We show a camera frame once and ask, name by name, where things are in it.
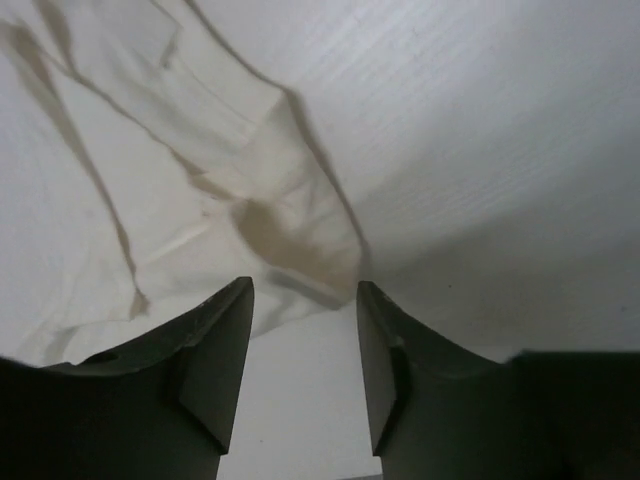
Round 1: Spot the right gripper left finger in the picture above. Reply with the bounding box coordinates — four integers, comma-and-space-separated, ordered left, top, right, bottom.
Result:
1, 277, 254, 479

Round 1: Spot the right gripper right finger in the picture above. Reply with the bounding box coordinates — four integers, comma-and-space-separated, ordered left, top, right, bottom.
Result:
356, 281, 639, 479

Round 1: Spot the white t shirt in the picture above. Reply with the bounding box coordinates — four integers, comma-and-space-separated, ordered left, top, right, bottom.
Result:
1, 1, 363, 366

